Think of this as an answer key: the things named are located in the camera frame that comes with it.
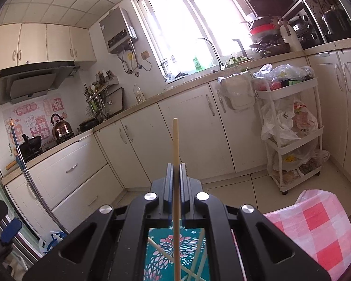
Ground mop handle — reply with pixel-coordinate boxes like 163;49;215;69
10;118;68;232

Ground white plastic jug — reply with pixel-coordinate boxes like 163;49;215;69
279;20;304;52

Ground bunch of wooden chopsticks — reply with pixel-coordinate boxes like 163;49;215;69
148;234;207;281

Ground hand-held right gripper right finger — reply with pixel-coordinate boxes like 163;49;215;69
180;163;331;281

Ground red checkered tablecloth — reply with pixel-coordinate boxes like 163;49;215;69
231;190;351;281

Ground white trolley rack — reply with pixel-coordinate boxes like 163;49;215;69
252;75;326;196

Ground range hood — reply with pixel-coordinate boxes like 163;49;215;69
0;61;81;105

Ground white hanging trash bin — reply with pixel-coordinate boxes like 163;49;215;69
217;71;257;112

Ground black wok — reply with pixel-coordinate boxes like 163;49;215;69
5;134;43;171

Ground pink wall sticker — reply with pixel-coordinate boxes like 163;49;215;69
2;97;67;147

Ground utensil drying rack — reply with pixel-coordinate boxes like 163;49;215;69
83;82;112;121

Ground metal faucet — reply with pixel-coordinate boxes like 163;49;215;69
196;37;224;71

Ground pale wooden chopstick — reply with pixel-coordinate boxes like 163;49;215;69
172;118;182;281

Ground black frying pan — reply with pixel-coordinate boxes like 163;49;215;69
78;118;102;133

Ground dark rimmed tray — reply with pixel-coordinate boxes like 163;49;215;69
105;87;125;114

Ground white double door cabinet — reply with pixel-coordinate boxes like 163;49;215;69
94;78;270;188

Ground stack of pots and pans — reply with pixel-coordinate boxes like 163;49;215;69
248;17;292;58

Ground clear plastic grocery bag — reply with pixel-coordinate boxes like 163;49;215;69
258;63;315;90

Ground white cabinet with drawers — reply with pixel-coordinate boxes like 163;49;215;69
4;134;127;235

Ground water heater hoses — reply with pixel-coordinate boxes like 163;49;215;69
118;46;153;78

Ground white plastic shopping bag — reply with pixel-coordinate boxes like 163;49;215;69
261;99;320;147

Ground clear plastic bottle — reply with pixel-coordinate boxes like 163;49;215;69
133;85;146;104

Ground spice shelf with bottles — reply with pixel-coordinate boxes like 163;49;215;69
94;69;119;90

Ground white panelled cabinet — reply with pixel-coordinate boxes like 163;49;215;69
305;45;351;188

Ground steel pot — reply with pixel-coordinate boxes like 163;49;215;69
320;8;351;43

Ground steel kettle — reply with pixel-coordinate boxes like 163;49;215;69
51;114;74;141

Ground white wall cabinets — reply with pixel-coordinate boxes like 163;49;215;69
0;23;98;76

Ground grey water heater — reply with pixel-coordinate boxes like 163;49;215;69
99;6;139;55

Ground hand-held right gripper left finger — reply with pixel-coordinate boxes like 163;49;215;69
23;163;174;281

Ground blue plastic basket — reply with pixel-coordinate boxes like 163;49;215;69
143;227;208;281

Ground windowsill dish rack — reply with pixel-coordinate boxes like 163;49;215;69
159;58;191;80

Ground kitchen window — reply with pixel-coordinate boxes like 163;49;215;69
129;0;263;84

